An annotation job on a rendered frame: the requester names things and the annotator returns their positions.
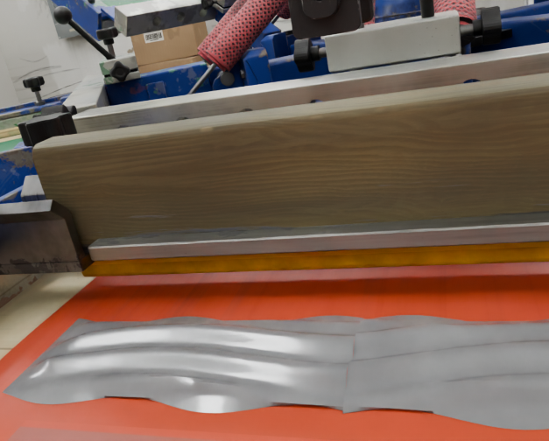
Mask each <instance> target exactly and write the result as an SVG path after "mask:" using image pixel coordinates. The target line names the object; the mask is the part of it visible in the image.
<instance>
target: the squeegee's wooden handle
mask: <svg viewBox="0 0 549 441"><path fill-rule="evenodd" d="M32 161H33V163H34V166H35V169H36V172H37V174H38V176H39V181H40V184H41V186H42V189H43V191H44V194H45V196H46V200H55V201H56V202H58V203H59V204H61V205H62V206H64V207H66V208H67V209H69V210H70V212H71V215H72V217H73V220H74V225H75V227H76V230H77V233H78V235H79V238H80V241H81V245H82V248H83V251H84V253H89V252H88V246H89V245H91V244H92V243H93V242H95V241H96V240H97V239H103V238H118V237H133V236H148V235H178V234H193V233H208V232H223V231H238V230H254V229H269V228H298V227H313V226H329V225H344V224H359V223H374V222H389V221H419V220H434V219H449V218H464V217H480V216H495V215H510V214H539V213H549V73H539V74H532V75H525V76H518V77H511V78H504V79H498V80H485V81H478V82H471V83H464V84H457V85H451V86H444V87H430V88H424V89H417V90H410V91H404V92H396V93H389V94H377V95H370V96H363V97H356V98H349V99H342V100H335V101H323V102H316V103H309V104H302V105H295V106H288V107H282V108H268V109H262V110H255V111H248V112H241V113H234V114H227V115H214V116H208V117H201V118H194V119H187V120H180V121H173V122H161V123H154V124H146V125H140V126H133V127H126V128H119V129H106V130H99V131H93V132H86V133H79V134H72V135H65V136H53V137H51V138H49V139H46V140H45V141H43V142H40V143H37V144H35V146H34V148H33V149H32Z"/></svg>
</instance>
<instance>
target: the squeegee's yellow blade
mask: <svg viewBox="0 0 549 441"><path fill-rule="evenodd" d="M529 247H549V241H541V242H520V243H500V244H480V245H459V246H439V247H418V248H379V249H358V250H338V251H318V252H298V253H277V254H257V255H217V256H196V257H176V258H156V259H136V260H115V261H95V262H93V263H92V264H91V265H101V264H123V263H165V262H186V261H208V260H229V259H251V258H272V257H295V256H337V255H358V254H380V253H401V252H423V251H444V250H465V249H507V248H529Z"/></svg>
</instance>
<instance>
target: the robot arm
mask: <svg viewBox="0 0 549 441"><path fill-rule="evenodd" d="M288 4H289V11H290V17H291V22H292V33H293V35H294V37H295V38H296V39H311V38H317V37H322V36H328V35H334V34H339V33H344V32H354V31H356V30H357V29H359V28H360V26H361V24H362V23H367V22H369V21H370V20H372V19H373V17H374V16H375V11H374V2H373V0H288Z"/></svg>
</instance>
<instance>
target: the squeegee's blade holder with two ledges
mask: <svg viewBox="0 0 549 441"><path fill-rule="evenodd" d="M520 242H549V213H525V214H510V215H495V216H480V217H464V218H449V219H434V220H405V221H389V222H374V223H359V224H344V225H329V226H313V227H284V228H269V229H254V230H238V231H223V232H208V233H193V234H163V235H148V236H133V237H118V238H103V239H97V240H96V241H94V242H93V243H92V244H91V245H89V246H88V252H89V254H90V257H91V260H93V261H115V260H136V259H156V258H176V257H196V256H237V255H257V254H277V253H298V252H318V251H338V250H358V249H398V248H418V247H439V246H459V245H480V244H500V243H520Z"/></svg>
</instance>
